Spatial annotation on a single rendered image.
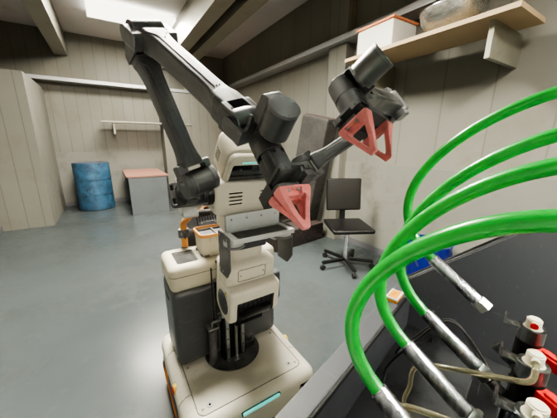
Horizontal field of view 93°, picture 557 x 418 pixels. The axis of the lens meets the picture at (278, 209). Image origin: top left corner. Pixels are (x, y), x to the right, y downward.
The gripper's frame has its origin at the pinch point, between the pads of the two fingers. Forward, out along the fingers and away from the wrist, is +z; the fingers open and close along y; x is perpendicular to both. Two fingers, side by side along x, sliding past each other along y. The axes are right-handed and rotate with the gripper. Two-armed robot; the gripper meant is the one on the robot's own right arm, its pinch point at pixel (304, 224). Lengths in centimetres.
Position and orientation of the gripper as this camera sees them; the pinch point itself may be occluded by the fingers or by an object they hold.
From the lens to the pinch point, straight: 44.2
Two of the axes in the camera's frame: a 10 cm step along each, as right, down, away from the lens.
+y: 3.9, -5.4, -7.5
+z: 3.8, 8.3, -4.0
